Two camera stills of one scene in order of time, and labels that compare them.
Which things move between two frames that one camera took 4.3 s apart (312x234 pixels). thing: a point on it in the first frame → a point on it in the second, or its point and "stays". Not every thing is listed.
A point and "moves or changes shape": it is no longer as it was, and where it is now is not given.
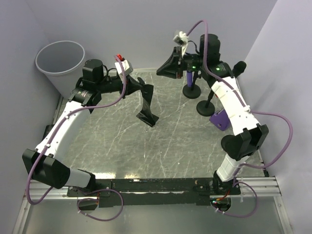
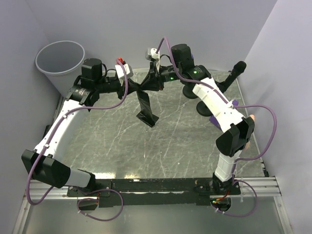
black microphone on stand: [205, 107] stays
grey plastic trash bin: [62, 62] stays
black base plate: [149, 192] stays
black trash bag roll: [146, 115] moves or changes shape
